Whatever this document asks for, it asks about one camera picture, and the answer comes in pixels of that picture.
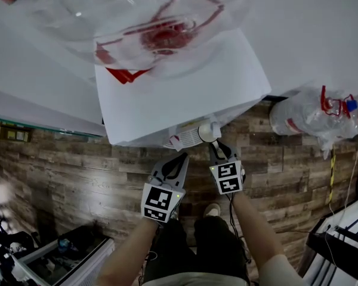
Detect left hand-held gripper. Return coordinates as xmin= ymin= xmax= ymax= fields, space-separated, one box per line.
xmin=141 ymin=153 xmax=190 ymax=225

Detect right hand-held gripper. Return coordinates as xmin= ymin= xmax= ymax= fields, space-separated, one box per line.
xmin=208 ymin=140 xmax=246 ymax=195

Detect person's left forearm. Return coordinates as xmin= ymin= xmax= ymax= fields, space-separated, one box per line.
xmin=95 ymin=217 xmax=161 ymax=286

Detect person's right forearm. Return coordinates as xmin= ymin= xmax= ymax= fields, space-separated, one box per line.
xmin=230 ymin=191 xmax=288 ymax=276

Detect person's light shoe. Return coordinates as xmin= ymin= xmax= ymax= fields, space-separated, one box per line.
xmin=203 ymin=202 xmax=222 ymax=219

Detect white cardboard box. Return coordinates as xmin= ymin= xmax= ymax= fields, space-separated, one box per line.
xmin=94 ymin=27 xmax=273 ymax=152

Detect person's black trousers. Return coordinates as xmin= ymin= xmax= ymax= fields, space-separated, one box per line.
xmin=142 ymin=215 xmax=250 ymax=284

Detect bag of clear plastic bottles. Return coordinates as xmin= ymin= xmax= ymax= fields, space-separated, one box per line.
xmin=318 ymin=84 xmax=358 ymax=160

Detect black bar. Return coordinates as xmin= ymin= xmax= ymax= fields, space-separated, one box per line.
xmin=305 ymin=224 xmax=358 ymax=265

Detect brown cardboard box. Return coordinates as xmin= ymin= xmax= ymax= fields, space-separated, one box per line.
xmin=0 ymin=119 xmax=34 ymax=144

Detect white table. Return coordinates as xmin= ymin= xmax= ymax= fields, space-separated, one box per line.
xmin=298 ymin=200 xmax=358 ymax=286

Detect black equipment pile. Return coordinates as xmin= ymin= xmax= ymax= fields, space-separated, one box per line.
xmin=0 ymin=202 xmax=40 ymax=286

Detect clear plastic bag with red print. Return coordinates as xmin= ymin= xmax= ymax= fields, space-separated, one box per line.
xmin=14 ymin=0 xmax=255 ymax=82

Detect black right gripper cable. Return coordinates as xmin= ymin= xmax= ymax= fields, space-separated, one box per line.
xmin=227 ymin=193 xmax=253 ymax=265

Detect yellow and black striped cable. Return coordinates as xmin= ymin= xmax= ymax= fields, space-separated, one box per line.
xmin=329 ymin=150 xmax=337 ymax=206

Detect metal frame cart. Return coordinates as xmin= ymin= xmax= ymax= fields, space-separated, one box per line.
xmin=16 ymin=224 xmax=116 ymax=286

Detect white floor cable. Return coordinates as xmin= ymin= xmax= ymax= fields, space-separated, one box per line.
xmin=328 ymin=126 xmax=358 ymax=217

